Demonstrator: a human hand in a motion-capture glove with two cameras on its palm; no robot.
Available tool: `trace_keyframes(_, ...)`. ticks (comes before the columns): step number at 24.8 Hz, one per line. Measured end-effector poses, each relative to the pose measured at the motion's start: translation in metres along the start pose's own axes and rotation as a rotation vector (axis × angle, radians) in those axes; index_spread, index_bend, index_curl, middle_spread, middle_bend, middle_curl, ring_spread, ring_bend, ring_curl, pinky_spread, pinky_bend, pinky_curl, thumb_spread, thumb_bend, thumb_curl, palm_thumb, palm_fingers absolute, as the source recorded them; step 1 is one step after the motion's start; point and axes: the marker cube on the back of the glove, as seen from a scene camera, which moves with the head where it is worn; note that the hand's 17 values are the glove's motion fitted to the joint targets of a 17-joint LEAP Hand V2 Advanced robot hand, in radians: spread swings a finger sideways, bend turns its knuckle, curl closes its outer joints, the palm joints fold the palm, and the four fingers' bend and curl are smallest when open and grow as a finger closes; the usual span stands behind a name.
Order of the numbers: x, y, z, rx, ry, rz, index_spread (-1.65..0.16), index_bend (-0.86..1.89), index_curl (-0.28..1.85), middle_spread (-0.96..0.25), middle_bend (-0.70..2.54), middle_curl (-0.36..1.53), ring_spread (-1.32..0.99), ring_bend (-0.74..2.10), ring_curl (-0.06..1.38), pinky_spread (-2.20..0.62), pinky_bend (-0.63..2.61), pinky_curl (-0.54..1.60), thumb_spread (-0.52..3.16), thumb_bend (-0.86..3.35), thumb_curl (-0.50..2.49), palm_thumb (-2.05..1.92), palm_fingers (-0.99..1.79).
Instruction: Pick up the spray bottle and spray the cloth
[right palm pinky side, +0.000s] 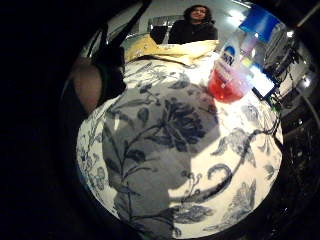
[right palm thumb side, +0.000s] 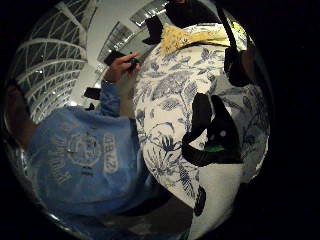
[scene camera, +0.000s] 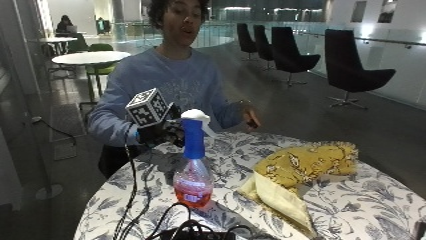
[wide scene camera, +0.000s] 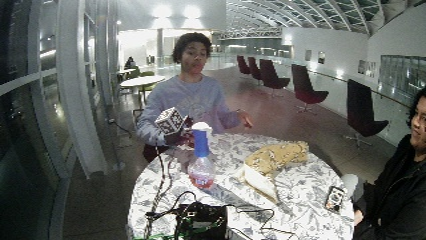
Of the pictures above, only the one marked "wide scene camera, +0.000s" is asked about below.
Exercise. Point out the yellow spotted soft toy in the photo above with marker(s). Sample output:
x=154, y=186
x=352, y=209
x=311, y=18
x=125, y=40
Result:
x=274, y=160

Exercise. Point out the dark red swivel chair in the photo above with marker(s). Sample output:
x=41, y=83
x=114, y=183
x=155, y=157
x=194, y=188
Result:
x=362, y=110
x=243, y=65
x=272, y=76
x=307, y=87
x=254, y=68

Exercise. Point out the the person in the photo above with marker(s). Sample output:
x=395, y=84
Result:
x=191, y=96

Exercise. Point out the clear bottle with blue label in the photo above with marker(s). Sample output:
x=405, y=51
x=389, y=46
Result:
x=202, y=160

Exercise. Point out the white marker cube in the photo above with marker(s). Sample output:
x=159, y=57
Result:
x=170, y=121

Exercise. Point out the floral grey white tablecloth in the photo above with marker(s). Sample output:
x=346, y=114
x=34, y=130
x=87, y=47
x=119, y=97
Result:
x=294, y=200

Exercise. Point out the green chair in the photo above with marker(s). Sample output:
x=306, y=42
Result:
x=147, y=80

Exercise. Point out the round white table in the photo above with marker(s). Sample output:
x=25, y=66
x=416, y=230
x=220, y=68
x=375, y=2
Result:
x=142, y=81

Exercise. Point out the black phone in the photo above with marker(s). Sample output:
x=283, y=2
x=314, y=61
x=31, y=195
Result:
x=335, y=198

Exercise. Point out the black electronic box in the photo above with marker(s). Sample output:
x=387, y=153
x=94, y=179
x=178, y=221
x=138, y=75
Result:
x=202, y=221

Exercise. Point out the white pillar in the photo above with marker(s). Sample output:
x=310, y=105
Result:
x=81, y=86

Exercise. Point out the framed wall picture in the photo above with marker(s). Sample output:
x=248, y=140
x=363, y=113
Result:
x=308, y=55
x=322, y=57
x=367, y=68

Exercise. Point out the glass wall panel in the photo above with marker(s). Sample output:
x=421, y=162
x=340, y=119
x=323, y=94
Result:
x=403, y=75

